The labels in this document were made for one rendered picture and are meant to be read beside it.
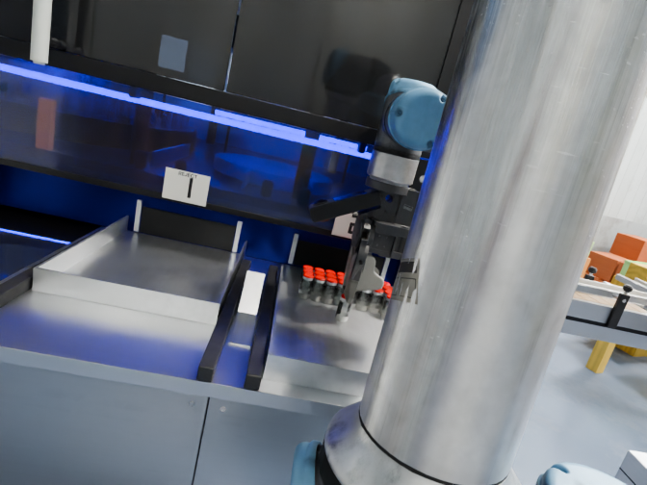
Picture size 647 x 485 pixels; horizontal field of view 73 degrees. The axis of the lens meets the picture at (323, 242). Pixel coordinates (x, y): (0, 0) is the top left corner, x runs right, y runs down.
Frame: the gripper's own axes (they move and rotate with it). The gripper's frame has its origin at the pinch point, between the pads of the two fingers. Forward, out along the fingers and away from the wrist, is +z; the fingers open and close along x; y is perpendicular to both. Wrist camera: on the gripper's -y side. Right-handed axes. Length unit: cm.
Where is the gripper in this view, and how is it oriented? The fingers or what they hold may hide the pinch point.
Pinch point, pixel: (345, 292)
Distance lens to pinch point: 75.3
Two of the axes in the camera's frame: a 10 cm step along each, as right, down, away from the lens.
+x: -0.4, -2.7, 9.6
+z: -2.3, 9.4, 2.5
